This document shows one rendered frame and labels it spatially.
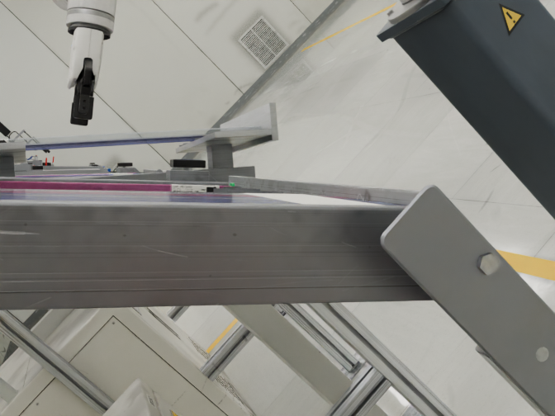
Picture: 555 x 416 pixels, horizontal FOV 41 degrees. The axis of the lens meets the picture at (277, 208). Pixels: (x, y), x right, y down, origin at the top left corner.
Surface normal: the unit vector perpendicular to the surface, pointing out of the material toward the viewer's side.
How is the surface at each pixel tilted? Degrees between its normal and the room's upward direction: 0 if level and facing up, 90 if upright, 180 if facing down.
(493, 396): 0
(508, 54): 90
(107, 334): 90
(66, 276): 90
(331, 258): 90
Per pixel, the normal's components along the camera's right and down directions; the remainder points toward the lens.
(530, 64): 0.42, -0.12
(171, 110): 0.26, 0.06
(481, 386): -0.69, -0.68
